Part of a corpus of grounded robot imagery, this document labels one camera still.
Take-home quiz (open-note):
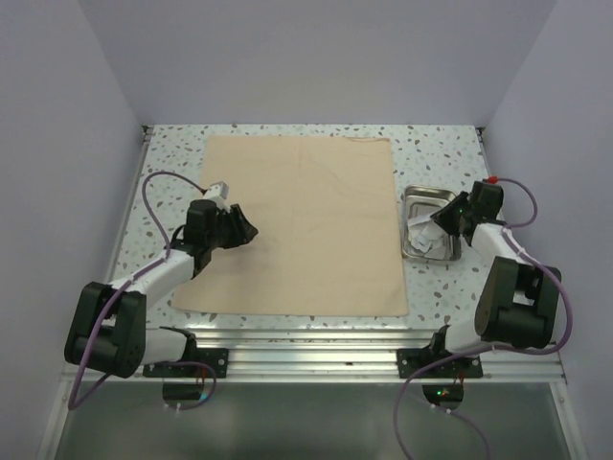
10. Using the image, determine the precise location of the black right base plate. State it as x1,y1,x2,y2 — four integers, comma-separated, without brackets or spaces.
396,348,484,380

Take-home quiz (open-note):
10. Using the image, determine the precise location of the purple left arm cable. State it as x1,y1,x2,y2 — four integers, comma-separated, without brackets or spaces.
66,171,219,412

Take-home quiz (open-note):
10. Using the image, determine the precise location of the long white paper packet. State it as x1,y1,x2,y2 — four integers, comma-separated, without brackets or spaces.
406,215,442,234

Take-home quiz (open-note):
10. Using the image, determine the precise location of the white printed paper packet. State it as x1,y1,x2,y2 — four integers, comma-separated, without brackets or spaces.
409,227,445,253

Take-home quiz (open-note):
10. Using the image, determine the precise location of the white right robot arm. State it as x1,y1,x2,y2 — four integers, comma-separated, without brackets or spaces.
426,176,568,377

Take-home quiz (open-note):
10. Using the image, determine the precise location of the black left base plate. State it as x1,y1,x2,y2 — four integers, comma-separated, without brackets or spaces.
143,348,230,379

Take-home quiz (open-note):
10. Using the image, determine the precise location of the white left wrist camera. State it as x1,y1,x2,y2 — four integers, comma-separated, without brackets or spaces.
203,181,229,200

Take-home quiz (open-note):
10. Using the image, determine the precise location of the beige cloth mat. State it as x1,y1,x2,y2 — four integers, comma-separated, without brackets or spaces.
172,136,409,317

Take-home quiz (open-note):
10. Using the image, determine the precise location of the stainless steel tray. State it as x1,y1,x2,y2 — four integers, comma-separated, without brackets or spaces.
401,185,462,262

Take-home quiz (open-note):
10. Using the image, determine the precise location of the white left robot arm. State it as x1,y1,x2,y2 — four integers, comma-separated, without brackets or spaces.
64,199,259,379

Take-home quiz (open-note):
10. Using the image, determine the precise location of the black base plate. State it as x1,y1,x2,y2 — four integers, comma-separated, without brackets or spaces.
396,348,484,380
143,348,230,379

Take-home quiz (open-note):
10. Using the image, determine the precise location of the aluminium rail frame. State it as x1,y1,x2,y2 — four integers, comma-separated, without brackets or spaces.
35,125,588,460

